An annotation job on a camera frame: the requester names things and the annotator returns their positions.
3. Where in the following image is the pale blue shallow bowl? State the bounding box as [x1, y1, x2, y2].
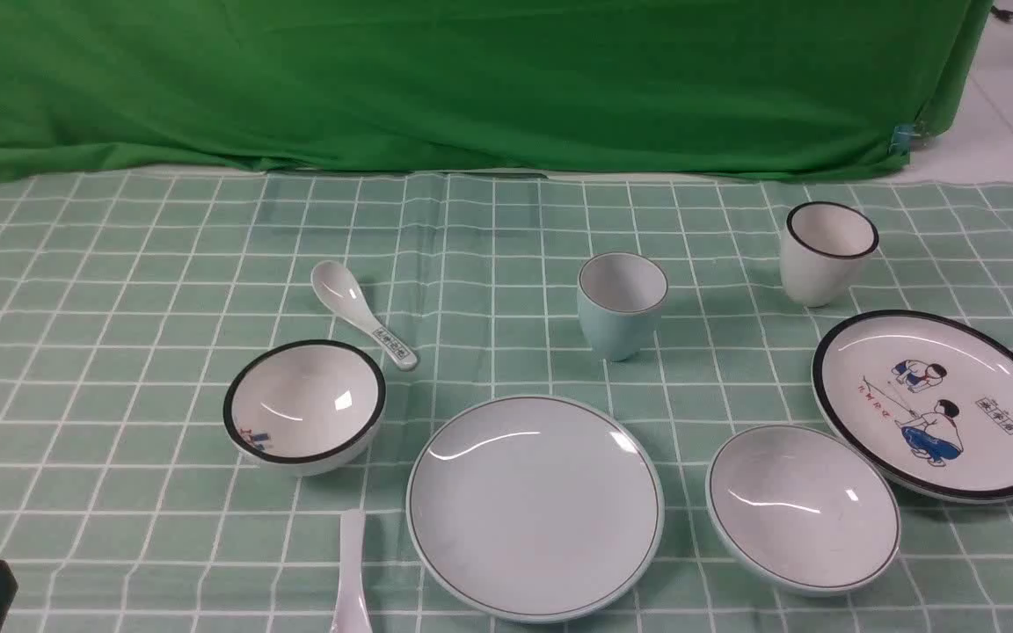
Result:
[704, 425, 901, 597]

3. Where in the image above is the plain white ceramic spoon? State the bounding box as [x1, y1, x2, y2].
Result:
[330, 509, 373, 633]

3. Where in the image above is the white bowl with black rim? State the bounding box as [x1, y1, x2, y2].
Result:
[222, 339, 389, 477]

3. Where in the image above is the white ceramic spoon with label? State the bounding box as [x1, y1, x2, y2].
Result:
[310, 260, 419, 370]

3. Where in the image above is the green backdrop cloth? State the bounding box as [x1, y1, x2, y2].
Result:
[0, 1, 990, 183]

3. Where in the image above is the pale blue large plate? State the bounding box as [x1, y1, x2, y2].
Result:
[404, 394, 665, 624]

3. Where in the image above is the green checked tablecloth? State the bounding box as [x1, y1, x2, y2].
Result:
[0, 171, 1013, 632]

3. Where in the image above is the pale blue ceramic cup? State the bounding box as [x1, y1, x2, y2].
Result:
[576, 251, 670, 363]

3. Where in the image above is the white cup with black rim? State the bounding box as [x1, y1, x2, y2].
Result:
[779, 201, 880, 308]

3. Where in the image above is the white plate with cartoon print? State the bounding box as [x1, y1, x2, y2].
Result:
[811, 309, 1013, 505]

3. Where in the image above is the blue backdrop clip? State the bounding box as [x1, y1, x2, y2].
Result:
[887, 124, 917, 156]

